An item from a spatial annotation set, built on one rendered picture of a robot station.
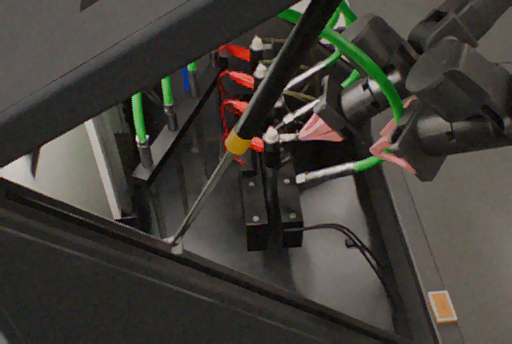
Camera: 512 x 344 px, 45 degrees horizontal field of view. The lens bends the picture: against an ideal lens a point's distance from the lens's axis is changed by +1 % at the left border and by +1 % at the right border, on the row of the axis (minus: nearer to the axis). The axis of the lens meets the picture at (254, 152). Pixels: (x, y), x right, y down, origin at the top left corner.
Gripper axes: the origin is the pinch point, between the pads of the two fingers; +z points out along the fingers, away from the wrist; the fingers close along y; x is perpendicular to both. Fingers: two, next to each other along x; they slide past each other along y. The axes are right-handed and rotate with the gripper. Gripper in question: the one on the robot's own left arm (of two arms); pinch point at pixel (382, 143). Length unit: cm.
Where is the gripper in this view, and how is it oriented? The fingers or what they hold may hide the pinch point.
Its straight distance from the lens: 82.1
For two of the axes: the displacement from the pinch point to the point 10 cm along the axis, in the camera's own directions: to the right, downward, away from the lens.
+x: 6.9, 6.7, 2.8
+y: -5.5, 7.4, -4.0
